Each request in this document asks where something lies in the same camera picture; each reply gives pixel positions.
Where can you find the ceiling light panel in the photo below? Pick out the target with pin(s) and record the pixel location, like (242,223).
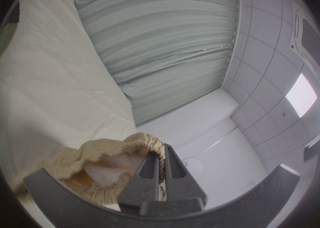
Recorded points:
(300,94)

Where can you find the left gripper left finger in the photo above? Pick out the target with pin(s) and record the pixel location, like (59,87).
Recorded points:
(140,184)

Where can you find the beige shorts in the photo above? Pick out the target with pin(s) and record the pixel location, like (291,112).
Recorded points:
(75,157)

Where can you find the white ceiling air vent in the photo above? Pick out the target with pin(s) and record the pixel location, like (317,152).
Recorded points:
(308,37)

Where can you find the pale green curtain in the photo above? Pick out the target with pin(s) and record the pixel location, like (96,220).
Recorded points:
(155,17)
(180,82)

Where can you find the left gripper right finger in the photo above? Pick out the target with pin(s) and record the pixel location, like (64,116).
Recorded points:
(180,184)

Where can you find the green garment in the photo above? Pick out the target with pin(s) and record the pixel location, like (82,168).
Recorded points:
(6,36)

